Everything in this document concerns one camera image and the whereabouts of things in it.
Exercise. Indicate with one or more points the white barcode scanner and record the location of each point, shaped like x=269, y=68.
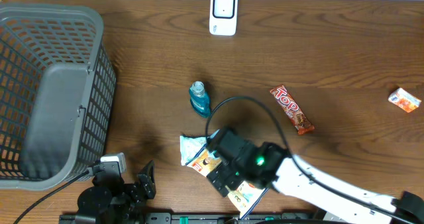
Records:
x=223, y=17

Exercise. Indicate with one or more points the grey plastic basket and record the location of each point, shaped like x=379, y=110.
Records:
x=57, y=89

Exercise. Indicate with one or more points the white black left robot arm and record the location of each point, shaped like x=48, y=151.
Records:
x=111, y=199

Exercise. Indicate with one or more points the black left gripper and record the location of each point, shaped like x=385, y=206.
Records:
x=147, y=184

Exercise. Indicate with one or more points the blue mouthwash bottle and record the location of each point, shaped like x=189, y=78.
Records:
x=199, y=99

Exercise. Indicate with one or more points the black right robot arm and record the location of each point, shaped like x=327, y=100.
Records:
x=271, y=166

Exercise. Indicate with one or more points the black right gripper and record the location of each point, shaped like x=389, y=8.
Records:
x=231, y=183

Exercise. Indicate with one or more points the small orange snack packet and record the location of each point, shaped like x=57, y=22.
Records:
x=404, y=100

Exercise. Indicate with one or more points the white tissue pack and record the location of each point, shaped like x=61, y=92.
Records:
x=194, y=148

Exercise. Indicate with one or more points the red chocolate bar wrapper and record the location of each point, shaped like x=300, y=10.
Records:
x=292, y=110

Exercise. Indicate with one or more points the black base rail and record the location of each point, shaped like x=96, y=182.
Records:
x=180, y=218

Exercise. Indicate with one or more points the yellow snack bag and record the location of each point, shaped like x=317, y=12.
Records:
x=244, y=198

